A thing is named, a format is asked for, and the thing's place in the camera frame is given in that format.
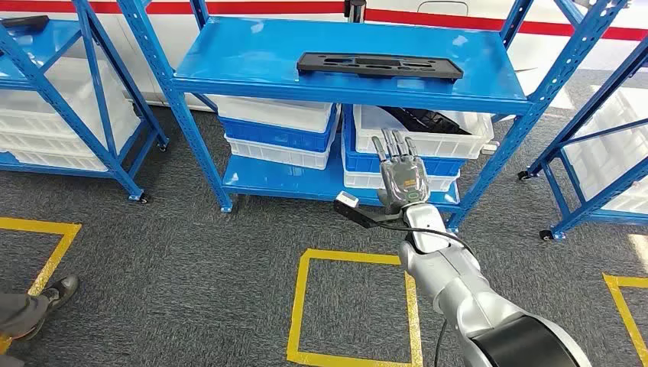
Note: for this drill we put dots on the long black plastic part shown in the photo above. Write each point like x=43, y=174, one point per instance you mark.
x=25, y=22
x=309, y=63

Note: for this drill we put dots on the black ribbed plastic part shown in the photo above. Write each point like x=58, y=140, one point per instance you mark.
x=430, y=121

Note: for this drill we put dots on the blue metal shelf rack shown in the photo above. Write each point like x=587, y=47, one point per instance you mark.
x=253, y=55
x=30, y=45
x=582, y=121

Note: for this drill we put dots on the blue plastic crate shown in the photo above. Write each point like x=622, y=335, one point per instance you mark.
x=359, y=162
x=273, y=137

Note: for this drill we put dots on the yellow floor tape square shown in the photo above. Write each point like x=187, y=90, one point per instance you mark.
x=30, y=225
x=633, y=280
x=298, y=304

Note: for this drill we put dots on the white floor outlet plate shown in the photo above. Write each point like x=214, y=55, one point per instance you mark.
x=489, y=148

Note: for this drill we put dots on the person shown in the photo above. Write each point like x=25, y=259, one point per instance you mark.
x=20, y=314

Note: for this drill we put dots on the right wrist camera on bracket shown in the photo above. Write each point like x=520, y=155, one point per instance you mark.
x=347, y=198

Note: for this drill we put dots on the black stanchion post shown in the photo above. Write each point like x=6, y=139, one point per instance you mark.
x=355, y=10

